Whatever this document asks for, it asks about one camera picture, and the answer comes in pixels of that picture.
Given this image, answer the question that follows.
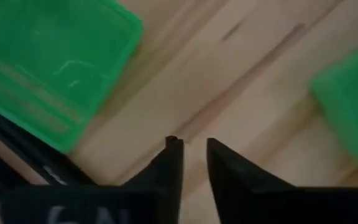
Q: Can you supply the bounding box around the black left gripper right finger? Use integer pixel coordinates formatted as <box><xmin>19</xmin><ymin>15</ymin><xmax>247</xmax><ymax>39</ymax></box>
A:
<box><xmin>206</xmin><ymin>138</ymin><xmax>358</xmax><ymax>224</ymax></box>

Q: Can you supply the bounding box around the green plastic basket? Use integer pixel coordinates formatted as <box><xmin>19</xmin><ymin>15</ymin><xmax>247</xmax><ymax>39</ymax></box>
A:
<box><xmin>0</xmin><ymin>0</ymin><xmax>144</xmax><ymax>154</ymax></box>
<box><xmin>308</xmin><ymin>39</ymin><xmax>358</xmax><ymax>175</ymax></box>

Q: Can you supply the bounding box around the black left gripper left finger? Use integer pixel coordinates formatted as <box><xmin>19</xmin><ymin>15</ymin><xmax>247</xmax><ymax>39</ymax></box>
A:
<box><xmin>0</xmin><ymin>135</ymin><xmax>185</xmax><ymax>224</ymax></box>

